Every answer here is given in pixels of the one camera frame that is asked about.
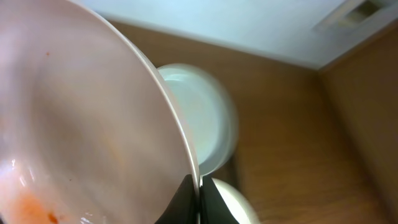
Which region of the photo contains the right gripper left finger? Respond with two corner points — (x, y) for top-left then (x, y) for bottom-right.
(155, 174), (197, 224)

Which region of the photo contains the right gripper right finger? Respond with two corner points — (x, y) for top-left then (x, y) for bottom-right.
(200, 176), (238, 224)

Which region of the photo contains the white plate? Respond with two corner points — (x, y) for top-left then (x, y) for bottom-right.
(158, 63), (239, 175)
(1, 1), (198, 223)
(212, 178), (260, 224)

